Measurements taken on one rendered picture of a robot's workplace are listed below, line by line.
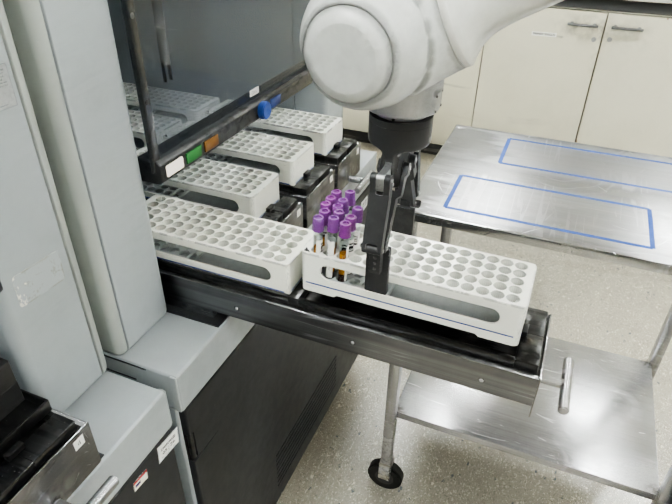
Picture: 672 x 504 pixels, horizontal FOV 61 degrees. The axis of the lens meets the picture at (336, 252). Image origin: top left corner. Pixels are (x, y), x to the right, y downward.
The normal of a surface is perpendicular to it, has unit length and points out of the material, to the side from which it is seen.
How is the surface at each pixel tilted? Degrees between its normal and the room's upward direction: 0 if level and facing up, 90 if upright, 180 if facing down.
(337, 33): 97
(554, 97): 90
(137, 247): 90
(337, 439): 0
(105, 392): 0
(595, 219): 0
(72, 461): 90
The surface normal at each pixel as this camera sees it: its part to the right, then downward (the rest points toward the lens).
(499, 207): 0.01, -0.83
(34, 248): 0.92, 0.22
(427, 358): -0.39, 0.51
